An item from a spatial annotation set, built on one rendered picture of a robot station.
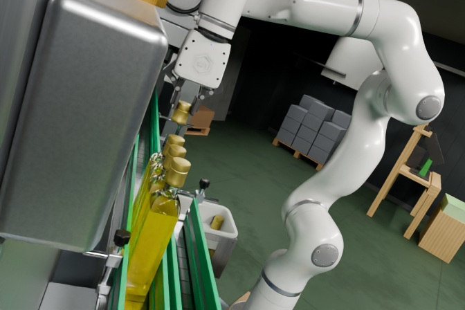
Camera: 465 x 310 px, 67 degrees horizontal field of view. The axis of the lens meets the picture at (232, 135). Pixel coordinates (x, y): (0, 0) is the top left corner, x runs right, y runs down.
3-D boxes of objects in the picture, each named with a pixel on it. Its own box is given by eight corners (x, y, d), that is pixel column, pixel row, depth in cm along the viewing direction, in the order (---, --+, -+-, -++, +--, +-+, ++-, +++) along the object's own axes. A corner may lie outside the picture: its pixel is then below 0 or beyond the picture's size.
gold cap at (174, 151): (161, 161, 70) (169, 142, 69) (178, 166, 72) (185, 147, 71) (162, 169, 67) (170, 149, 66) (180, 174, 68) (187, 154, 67)
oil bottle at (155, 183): (120, 252, 77) (152, 168, 72) (146, 257, 79) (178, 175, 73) (117, 270, 72) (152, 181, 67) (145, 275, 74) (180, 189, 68)
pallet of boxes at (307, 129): (331, 168, 676) (358, 118, 649) (320, 171, 618) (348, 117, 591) (287, 142, 725) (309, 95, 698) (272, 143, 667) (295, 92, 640)
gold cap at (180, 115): (169, 115, 80) (176, 98, 78) (185, 120, 81) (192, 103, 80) (170, 121, 76) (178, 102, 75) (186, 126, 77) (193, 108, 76)
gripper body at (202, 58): (192, 21, 68) (171, 75, 71) (239, 41, 71) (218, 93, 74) (188, 19, 75) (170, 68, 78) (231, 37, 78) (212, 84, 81)
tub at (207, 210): (160, 213, 122) (169, 192, 119) (219, 227, 129) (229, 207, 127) (161, 245, 106) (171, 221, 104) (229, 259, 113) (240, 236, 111)
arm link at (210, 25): (198, 11, 67) (192, 26, 68) (239, 30, 70) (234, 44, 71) (193, 10, 75) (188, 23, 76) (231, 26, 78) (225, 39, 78)
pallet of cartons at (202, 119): (176, 113, 595) (183, 92, 585) (210, 135, 557) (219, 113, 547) (122, 110, 501) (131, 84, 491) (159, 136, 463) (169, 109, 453)
